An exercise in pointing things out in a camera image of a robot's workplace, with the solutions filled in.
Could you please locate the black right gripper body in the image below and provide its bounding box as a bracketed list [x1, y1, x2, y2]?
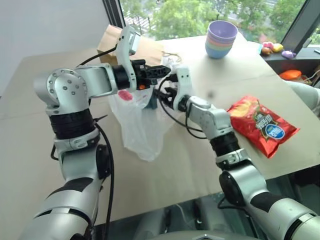
[163, 73, 180, 109]

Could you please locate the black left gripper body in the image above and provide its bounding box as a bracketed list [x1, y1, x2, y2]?
[129, 58, 151, 91]

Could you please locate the white translucent plastic bag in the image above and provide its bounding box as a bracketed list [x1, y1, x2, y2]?
[108, 56, 181, 162]

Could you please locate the brown paper bag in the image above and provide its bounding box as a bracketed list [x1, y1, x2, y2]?
[96, 24, 183, 66]

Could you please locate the red potato chip bag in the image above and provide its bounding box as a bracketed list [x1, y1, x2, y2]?
[226, 94, 301, 160]

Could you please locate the stack of pastel bowls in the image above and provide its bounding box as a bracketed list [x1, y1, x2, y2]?
[204, 20, 239, 60]

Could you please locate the pink and yellow plush toy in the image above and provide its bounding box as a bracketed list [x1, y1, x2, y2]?
[260, 41, 275, 55]

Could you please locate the orange plastic object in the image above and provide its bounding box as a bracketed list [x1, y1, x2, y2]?
[278, 69, 303, 82]

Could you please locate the purple plush toy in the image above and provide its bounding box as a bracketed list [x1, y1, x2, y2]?
[281, 49, 298, 60]

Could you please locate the grey rounded padded object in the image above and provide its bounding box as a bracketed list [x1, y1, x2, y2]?
[284, 80, 320, 111]

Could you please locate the black window sill shelf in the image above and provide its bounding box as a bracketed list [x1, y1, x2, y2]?
[264, 46, 320, 89]

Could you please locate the silver robot torso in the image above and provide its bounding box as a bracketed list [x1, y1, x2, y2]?
[159, 229, 254, 240]

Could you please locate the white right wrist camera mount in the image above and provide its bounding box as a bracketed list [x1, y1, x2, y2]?
[171, 65, 195, 112]

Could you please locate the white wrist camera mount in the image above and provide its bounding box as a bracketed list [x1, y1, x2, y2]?
[171, 65, 195, 112]
[114, 25, 142, 91]

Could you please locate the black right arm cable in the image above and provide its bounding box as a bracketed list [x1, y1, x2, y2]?
[155, 79, 209, 140]

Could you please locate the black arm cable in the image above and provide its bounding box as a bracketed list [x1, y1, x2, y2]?
[155, 79, 209, 140]
[49, 42, 119, 227]

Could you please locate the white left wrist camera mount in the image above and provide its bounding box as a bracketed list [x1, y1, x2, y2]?
[114, 25, 142, 91]

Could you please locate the dark window frame post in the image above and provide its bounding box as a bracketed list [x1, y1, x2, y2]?
[101, 0, 126, 29]

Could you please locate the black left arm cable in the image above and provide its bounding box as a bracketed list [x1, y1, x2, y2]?
[49, 42, 119, 227]

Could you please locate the dark slanted window frame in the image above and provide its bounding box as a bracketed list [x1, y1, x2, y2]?
[279, 0, 320, 49]

